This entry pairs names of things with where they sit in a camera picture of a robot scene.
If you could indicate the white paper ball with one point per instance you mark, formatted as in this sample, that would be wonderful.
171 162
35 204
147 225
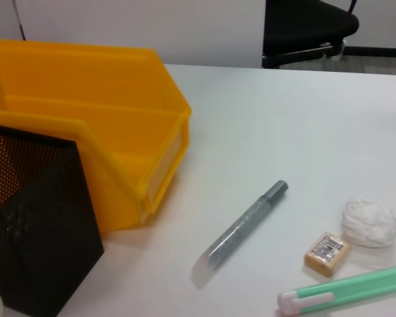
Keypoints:
371 221

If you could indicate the grey glitter marker pen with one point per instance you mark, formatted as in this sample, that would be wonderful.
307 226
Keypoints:
241 228

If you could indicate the beige eraser with barcode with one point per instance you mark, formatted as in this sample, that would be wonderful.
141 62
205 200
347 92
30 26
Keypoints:
328 252

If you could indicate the black mesh pen holder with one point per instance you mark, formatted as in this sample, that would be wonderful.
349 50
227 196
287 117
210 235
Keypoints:
36 237

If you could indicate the mint green pen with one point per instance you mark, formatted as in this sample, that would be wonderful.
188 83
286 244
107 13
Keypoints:
356 284

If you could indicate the yellow plastic storage bin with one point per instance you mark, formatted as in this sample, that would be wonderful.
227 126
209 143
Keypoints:
85 86

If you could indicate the black office chair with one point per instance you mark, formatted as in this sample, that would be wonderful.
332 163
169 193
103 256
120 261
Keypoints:
303 26

